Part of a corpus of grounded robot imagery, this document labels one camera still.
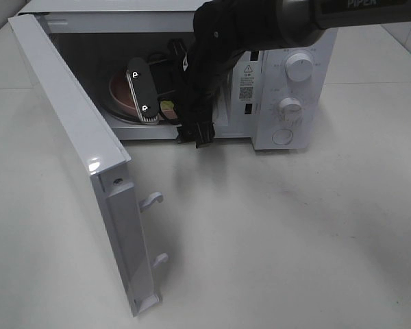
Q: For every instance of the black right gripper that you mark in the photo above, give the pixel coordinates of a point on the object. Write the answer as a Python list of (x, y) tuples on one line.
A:
[(189, 77)]

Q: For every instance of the pink round plate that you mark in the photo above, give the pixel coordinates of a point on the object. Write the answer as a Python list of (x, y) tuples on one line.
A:
[(120, 94)]

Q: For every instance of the toast sandwich with lettuce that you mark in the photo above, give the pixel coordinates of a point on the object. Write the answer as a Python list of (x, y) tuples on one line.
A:
[(167, 105)]

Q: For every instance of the white microwave door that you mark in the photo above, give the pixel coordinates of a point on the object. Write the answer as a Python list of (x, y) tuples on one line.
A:
[(94, 159)]

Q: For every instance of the round white door button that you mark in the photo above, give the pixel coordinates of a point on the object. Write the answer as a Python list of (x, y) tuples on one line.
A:
[(282, 137)]

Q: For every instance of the white timer knob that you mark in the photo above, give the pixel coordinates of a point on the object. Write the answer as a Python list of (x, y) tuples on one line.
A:
[(289, 109)]

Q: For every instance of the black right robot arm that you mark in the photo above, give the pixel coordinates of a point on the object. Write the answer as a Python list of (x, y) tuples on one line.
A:
[(224, 30)]

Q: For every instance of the white microwave oven body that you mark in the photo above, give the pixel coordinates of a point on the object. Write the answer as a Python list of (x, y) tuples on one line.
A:
[(97, 38)]

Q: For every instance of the upper white power knob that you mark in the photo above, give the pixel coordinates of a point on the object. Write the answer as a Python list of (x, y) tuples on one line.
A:
[(299, 66)]

